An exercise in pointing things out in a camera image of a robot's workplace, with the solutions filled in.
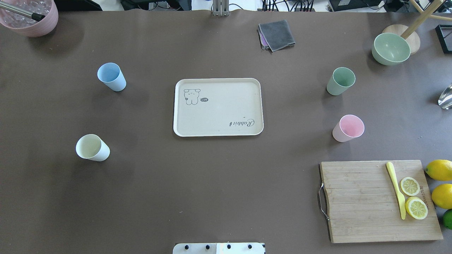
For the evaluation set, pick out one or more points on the whole lemon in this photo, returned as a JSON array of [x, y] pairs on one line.
[[442, 196], [440, 170]]

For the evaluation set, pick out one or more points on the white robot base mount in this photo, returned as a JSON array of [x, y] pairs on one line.
[[220, 248]]

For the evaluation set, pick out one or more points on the green bowl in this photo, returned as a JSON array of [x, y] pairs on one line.
[[390, 49]]

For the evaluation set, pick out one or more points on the metal ice scoop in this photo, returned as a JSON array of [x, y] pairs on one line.
[[445, 99]]

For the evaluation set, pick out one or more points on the pink bowl with ice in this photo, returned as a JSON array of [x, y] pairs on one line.
[[27, 26]]

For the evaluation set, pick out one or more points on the lemon half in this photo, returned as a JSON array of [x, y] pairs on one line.
[[416, 208], [409, 186]]

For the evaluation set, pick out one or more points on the aluminium frame post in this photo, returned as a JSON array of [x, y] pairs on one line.
[[220, 8]]

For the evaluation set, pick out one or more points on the light blue cup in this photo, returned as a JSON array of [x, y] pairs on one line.
[[111, 75]]

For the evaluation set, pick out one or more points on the black framed mirror tray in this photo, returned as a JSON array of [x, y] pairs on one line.
[[444, 35]]

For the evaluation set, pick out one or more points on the green cup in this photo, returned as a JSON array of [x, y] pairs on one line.
[[342, 79]]

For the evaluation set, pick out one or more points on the grey folded cloth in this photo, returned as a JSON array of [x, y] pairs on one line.
[[279, 34]]

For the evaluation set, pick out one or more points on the lemon half upper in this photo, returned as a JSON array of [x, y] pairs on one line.
[[409, 186]]

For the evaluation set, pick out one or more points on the cream white cup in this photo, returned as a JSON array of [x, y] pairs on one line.
[[92, 147]]

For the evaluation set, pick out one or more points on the cream rabbit print tray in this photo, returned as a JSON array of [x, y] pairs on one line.
[[218, 107]]

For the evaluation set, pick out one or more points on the pink cup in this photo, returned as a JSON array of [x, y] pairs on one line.
[[348, 128]]

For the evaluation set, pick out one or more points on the lemon half lower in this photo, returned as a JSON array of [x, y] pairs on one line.
[[416, 208]]

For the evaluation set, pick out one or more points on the purple cloth under grey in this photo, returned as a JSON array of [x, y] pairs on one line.
[[264, 40]]

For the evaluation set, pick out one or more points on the wooden cutting board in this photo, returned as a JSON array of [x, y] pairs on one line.
[[361, 205]]

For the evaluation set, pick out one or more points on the wooden cup stand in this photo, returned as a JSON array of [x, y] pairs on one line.
[[408, 33]]

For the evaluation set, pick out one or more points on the yellow plastic knife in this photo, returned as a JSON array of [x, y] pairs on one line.
[[398, 193]]

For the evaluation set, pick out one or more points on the green lime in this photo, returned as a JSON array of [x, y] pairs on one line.
[[447, 219]]

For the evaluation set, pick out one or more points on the metal pestle black tip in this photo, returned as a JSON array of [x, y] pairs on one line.
[[22, 12]]

